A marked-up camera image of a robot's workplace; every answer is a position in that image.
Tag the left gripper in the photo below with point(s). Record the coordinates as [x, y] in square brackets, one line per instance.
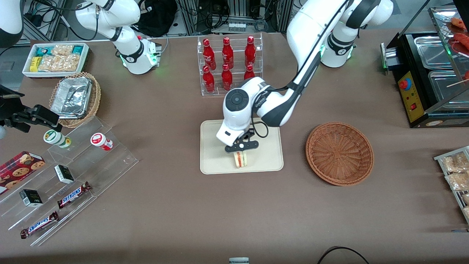
[246, 136]

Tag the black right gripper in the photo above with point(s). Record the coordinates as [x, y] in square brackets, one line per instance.
[11, 109]

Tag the triangle sandwich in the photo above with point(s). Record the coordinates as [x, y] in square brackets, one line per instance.
[240, 160]

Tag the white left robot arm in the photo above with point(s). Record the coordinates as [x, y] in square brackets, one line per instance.
[311, 33]

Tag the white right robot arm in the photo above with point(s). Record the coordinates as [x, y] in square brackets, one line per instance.
[128, 44]

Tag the cream plastic tray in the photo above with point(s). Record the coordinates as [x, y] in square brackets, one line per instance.
[263, 157]

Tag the light wicker basket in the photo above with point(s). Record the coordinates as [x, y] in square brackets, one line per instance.
[96, 99]

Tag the brown wicker basket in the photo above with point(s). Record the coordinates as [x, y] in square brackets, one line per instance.
[339, 154]

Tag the tray of packaged snacks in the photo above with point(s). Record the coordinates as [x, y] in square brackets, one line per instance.
[439, 157]

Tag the green lid snack cup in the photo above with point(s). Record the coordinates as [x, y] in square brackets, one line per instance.
[55, 137]

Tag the stacked aluminium foil trays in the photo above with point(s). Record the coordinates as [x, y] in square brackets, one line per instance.
[71, 97]

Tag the white plastic snack bin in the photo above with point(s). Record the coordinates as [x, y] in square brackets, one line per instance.
[25, 71]

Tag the yellow snack pack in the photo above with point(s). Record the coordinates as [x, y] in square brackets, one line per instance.
[34, 64]

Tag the red tartan cookie box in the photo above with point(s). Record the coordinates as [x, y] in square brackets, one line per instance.
[18, 170]

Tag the clear rice cracker pack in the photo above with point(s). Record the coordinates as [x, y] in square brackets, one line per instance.
[62, 49]
[47, 63]
[69, 62]

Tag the small black carton box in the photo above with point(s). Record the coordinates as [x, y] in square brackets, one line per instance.
[64, 174]
[31, 198]

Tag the teal snack pack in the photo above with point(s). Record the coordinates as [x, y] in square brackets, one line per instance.
[42, 50]
[77, 49]

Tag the red cola bottle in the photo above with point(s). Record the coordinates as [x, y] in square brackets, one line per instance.
[226, 77]
[250, 49]
[208, 79]
[227, 51]
[249, 72]
[208, 53]

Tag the red lid snack cup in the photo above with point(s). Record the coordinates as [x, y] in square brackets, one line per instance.
[100, 141]

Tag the Snickers chocolate bar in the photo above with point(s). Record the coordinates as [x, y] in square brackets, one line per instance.
[74, 194]
[39, 224]

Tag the clear acrylic tiered stand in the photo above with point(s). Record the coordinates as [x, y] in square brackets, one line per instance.
[110, 161]

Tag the clear acrylic bottle rack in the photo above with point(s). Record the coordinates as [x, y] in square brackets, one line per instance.
[236, 44]

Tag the small grey white box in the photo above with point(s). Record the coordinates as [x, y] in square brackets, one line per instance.
[239, 261]

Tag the white power strip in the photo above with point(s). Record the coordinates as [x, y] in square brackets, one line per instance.
[237, 26]

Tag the black bag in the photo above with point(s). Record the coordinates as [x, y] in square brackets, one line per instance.
[161, 18]

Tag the black food warmer machine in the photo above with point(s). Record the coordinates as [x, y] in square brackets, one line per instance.
[416, 113]

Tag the steel warmer pan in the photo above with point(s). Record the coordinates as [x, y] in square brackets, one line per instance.
[432, 51]
[445, 84]

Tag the clear bagged snack pack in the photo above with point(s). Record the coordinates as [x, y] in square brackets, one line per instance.
[454, 163]
[466, 198]
[467, 212]
[458, 180]

